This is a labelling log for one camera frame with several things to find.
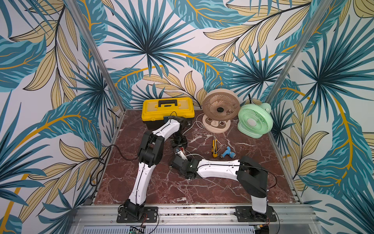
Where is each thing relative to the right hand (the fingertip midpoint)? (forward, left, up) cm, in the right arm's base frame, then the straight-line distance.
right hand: (182, 161), depth 87 cm
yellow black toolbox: (+31, +18, +13) cm, 38 cm away
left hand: (+9, 0, -3) cm, 9 cm away
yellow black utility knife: (+9, -21, -2) cm, 23 cm away
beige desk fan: (+26, -24, +19) cm, 40 cm away
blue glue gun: (+7, -30, -3) cm, 31 cm away
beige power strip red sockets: (-1, 0, +11) cm, 11 cm away
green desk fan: (+17, -44, +17) cm, 50 cm away
